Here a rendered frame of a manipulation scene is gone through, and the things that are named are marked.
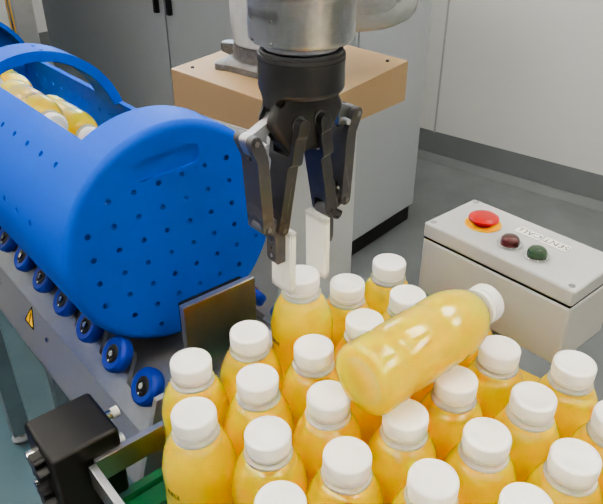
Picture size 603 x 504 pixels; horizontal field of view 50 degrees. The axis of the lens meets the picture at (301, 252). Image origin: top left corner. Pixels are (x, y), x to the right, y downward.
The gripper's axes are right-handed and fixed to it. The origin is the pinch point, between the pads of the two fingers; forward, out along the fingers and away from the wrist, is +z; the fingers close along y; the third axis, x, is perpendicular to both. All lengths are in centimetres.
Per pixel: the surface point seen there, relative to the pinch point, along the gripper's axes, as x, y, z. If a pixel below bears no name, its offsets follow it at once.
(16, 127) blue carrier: -39.5, 12.9, -5.0
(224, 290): -10.7, 2.5, 9.2
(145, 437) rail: -3.5, 17.8, 16.7
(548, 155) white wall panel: -113, -265, 97
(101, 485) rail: -0.6, 23.9, 16.4
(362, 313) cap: 5.3, -3.9, 6.5
